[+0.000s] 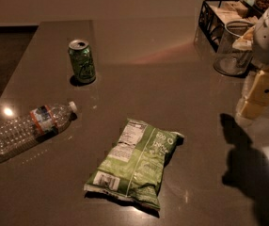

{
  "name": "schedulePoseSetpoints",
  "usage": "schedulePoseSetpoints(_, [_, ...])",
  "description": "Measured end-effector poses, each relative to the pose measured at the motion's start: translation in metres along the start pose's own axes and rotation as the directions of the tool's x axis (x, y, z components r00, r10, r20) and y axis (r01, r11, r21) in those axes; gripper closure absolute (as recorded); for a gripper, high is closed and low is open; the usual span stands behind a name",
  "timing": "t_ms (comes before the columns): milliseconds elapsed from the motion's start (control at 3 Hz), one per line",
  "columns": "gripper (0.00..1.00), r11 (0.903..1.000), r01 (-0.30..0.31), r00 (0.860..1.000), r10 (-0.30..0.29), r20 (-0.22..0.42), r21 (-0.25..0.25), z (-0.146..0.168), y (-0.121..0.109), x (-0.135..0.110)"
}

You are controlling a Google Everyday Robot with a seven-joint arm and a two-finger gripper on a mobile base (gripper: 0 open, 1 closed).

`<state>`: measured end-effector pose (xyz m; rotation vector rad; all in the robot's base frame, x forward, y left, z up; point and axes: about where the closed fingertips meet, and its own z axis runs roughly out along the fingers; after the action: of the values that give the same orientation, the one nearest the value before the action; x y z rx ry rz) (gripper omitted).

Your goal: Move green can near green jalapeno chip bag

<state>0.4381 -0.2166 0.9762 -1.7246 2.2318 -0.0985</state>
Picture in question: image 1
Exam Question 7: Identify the green jalapeno chip bag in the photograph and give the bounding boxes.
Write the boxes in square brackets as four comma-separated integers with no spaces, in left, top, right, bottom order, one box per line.
[84,119,184,211]

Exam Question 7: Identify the black wire basket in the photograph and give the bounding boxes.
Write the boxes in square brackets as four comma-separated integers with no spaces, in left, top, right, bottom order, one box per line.
[198,0,262,51]

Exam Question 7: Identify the clear plastic water bottle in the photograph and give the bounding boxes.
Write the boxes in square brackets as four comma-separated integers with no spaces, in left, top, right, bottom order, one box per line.
[0,102,77,163]

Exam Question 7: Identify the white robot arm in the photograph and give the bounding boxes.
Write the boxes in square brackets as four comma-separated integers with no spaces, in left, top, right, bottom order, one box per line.
[232,8,269,126]

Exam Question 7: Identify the green soda can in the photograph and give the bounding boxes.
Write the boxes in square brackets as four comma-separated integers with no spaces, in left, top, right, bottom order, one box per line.
[68,39,96,84]

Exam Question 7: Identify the clear glass jar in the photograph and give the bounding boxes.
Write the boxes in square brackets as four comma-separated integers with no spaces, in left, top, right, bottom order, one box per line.
[213,20,253,76]

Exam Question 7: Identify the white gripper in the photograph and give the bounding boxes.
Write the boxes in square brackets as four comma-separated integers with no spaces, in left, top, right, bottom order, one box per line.
[235,12,269,126]

